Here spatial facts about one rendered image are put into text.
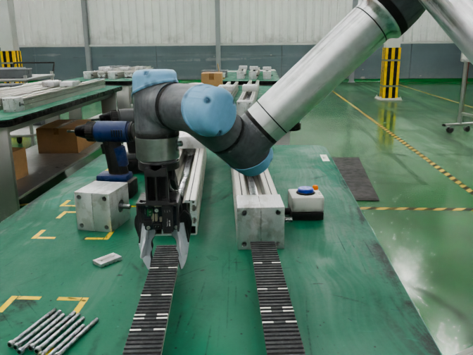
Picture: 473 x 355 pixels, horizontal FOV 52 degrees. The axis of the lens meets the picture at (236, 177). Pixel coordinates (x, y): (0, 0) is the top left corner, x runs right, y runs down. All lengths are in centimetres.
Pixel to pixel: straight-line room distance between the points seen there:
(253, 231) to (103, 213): 36
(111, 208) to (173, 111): 48
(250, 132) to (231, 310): 30
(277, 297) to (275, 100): 32
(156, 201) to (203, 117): 19
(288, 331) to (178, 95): 38
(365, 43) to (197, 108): 29
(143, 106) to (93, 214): 46
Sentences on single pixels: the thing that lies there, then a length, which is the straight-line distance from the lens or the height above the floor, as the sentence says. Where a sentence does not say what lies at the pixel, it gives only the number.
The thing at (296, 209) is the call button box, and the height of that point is 81.
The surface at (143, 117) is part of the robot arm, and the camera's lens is 82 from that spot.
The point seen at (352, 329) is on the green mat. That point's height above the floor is 78.
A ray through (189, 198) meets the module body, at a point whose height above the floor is 86.
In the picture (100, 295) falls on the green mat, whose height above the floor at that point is 78.
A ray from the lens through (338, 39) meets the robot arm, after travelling 83.
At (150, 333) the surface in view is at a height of 81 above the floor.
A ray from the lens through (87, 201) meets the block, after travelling 120.
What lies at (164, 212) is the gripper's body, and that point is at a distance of 84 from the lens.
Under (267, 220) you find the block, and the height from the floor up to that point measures 84.
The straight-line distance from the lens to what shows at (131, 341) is 72.
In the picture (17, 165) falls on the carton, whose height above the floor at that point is 32.
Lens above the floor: 121
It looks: 15 degrees down
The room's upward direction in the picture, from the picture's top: 1 degrees counter-clockwise
